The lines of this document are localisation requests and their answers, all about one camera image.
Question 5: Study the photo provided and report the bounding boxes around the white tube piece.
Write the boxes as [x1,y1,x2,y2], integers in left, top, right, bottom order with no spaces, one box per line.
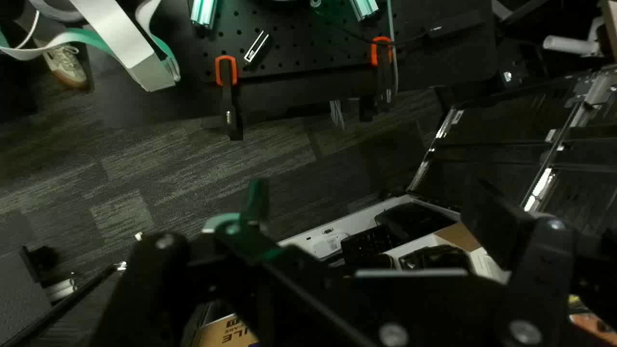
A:
[539,33,606,62]

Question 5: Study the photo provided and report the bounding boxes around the green plastic clamp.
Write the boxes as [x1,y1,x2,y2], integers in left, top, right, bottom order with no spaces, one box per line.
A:
[202,175,284,262]

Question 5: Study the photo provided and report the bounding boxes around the brown cardboard box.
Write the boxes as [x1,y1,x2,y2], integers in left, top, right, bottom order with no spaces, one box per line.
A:
[190,310,259,347]

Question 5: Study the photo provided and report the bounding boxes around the beige shoe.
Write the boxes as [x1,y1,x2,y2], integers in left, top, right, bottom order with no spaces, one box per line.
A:
[40,42,90,91]

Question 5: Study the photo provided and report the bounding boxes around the green aluminium profile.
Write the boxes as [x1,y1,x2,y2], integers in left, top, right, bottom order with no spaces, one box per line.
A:
[186,0,221,31]
[346,0,381,21]

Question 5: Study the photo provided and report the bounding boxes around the black rack metal rails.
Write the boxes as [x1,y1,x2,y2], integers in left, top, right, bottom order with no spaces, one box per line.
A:
[406,62,617,237]

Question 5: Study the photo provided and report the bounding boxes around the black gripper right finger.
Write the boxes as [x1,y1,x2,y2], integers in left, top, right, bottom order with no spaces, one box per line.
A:
[460,173,579,347]

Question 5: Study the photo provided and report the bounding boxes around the small white bracket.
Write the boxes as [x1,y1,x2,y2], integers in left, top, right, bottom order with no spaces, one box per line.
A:
[242,31,271,65]

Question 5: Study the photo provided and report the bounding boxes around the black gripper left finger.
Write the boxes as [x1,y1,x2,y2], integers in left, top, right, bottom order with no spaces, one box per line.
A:
[88,220,387,347]

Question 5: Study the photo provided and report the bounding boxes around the black perforated board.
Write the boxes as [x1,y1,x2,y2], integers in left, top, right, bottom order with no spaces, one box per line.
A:
[176,0,497,89]

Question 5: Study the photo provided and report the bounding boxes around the orange black bar clamp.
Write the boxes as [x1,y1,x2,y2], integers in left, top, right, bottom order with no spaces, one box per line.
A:
[211,54,246,143]
[367,35,396,123]

